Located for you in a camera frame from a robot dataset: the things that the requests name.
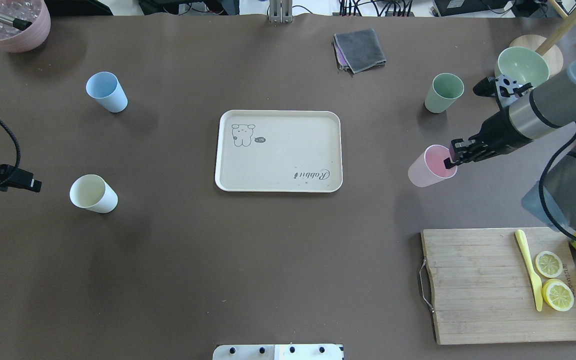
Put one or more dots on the pink cup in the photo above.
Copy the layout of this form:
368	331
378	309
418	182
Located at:
429	168

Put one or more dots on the light green cup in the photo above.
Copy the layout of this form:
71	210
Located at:
445	89

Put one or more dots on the yellow plastic knife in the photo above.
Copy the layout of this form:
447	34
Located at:
535	280

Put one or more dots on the cream white cup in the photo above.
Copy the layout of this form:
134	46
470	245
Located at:
91	192

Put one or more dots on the wooden cutting board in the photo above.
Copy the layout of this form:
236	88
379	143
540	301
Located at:
480	290

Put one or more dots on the lemon slice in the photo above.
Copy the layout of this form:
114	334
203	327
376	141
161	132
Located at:
548	264
557	295

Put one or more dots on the lemon slice upper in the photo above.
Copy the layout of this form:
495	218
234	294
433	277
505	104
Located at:
548	264

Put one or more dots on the grey folded cloth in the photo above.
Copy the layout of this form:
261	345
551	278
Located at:
358	51

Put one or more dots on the wooden cup stand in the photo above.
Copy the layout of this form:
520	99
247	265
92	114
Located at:
547	47

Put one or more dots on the pink bowl with ice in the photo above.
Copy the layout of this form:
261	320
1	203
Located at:
36	12

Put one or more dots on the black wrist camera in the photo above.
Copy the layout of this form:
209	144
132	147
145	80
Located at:
503	89

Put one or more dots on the lemon slice lower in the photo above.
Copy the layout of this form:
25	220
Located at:
557	295

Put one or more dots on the white control box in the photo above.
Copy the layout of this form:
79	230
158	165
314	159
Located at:
292	351

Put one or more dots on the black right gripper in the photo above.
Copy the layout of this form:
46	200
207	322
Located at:
496	132

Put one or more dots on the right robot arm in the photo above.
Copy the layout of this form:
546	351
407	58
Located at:
535	113

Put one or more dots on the beige rabbit tray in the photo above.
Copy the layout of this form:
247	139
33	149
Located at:
279	151

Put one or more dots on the light blue cup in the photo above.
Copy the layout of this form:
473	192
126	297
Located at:
105	88

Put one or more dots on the light green bowl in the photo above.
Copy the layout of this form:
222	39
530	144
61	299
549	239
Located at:
522	65

